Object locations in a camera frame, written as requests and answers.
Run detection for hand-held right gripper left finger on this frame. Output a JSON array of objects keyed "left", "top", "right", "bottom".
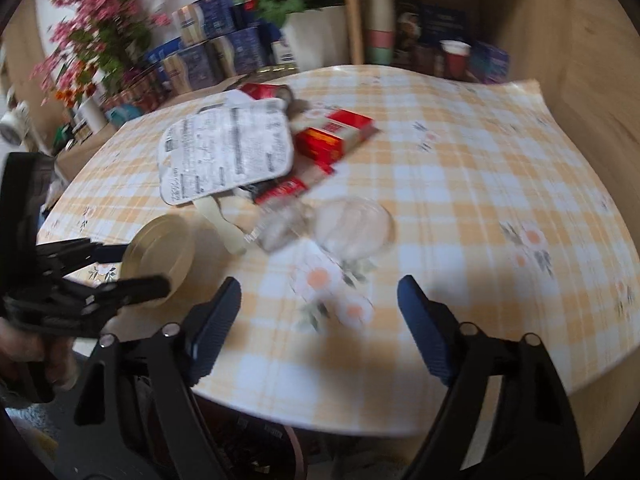
[{"left": 55, "top": 276, "right": 243, "bottom": 480}]

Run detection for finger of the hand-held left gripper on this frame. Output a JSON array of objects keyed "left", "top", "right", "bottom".
[
  {"left": 75, "top": 275, "right": 172, "bottom": 321},
  {"left": 35, "top": 239, "right": 126, "bottom": 275}
]

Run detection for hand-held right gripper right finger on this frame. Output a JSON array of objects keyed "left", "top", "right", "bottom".
[{"left": 398, "top": 275, "right": 586, "bottom": 480}]

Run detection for yellow tape roll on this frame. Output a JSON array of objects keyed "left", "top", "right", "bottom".
[{"left": 121, "top": 214, "right": 197, "bottom": 306}]

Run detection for clear plastic cup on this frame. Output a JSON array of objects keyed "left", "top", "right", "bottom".
[{"left": 245, "top": 205, "right": 312, "bottom": 253}]

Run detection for brown plastic basin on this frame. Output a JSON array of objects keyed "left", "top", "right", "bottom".
[{"left": 195, "top": 400, "right": 312, "bottom": 480}]

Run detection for red white packet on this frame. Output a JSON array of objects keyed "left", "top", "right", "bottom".
[{"left": 255, "top": 160, "right": 337, "bottom": 206}]

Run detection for white printed plastic tray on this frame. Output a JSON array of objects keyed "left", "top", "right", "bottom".
[{"left": 157, "top": 100, "right": 294, "bottom": 206}]

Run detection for red white cigarette box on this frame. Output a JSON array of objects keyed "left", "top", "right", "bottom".
[{"left": 295, "top": 109, "right": 378, "bottom": 163}]

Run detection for crushed red drink can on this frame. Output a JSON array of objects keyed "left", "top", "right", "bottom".
[{"left": 239, "top": 82, "right": 296, "bottom": 107}]

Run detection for person's left hand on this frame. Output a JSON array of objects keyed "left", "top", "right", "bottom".
[{"left": 0, "top": 321, "right": 79, "bottom": 391}]

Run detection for wooden low sideboard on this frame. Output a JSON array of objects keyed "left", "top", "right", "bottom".
[{"left": 52, "top": 77, "right": 241, "bottom": 181}]

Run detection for white desk fan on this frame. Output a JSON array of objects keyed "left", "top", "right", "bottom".
[{"left": 0, "top": 100, "right": 32, "bottom": 145}]

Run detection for white ribbed vase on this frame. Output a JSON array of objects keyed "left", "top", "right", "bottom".
[{"left": 77, "top": 95, "right": 109, "bottom": 133}]

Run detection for orange artificial flowers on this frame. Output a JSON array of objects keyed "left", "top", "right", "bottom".
[{"left": 55, "top": 85, "right": 97, "bottom": 109}]

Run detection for corrugated patterned planter box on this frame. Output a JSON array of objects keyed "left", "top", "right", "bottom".
[{"left": 102, "top": 75, "right": 167, "bottom": 128}]

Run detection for pink blossom artificial tree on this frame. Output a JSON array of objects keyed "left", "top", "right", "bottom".
[{"left": 32, "top": 0, "right": 171, "bottom": 106}]

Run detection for white blue carton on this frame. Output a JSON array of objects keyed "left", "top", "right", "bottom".
[{"left": 145, "top": 35, "right": 186, "bottom": 66}]

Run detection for gold metal tray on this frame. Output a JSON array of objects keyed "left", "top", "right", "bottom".
[{"left": 247, "top": 65, "right": 297, "bottom": 86}]

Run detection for brown tumbler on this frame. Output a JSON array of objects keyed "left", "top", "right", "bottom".
[{"left": 412, "top": 42, "right": 441, "bottom": 77}]

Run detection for red cup with white rim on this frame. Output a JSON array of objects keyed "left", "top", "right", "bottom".
[{"left": 440, "top": 40, "right": 472, "bottom": 81}]

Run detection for small blue printed box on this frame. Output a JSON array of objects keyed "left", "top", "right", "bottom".
[{"left": 470, "top": 40, "right": 511, "bottom": 85}]

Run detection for blue white emblem box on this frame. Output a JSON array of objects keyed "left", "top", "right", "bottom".
[{"left": 270, "top": 35, "right": 297, "bottom": 68}]

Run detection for white angular flower pot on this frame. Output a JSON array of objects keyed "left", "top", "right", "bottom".
[{"left": 282, "top": 5, "right": 353, "bottom": 73}]

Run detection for stack of pastel paper cups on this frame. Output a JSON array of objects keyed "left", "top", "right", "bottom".
[{"left": 365, "top": 0, "right": 399, "bottom": 66}]

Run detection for dark printed picture box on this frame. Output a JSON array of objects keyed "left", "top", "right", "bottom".
[{"left": 395, "top": 0, "right": 471, "bottom": 56}]

